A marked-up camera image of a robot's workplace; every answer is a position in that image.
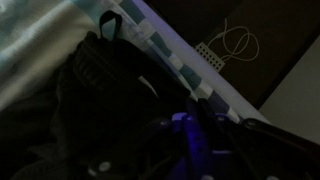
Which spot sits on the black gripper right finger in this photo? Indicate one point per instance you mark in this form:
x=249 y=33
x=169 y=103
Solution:
x=273 y=150

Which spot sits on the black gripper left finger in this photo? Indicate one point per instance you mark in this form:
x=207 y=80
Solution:
x=140 y=150

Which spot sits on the black trousers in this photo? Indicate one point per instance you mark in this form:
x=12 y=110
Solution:
x=100 y=110

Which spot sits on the white mattress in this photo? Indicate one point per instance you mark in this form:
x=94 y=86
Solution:
x=213 y=80

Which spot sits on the blue plaid bed cover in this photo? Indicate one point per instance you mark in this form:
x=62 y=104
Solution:
x=36 y=43

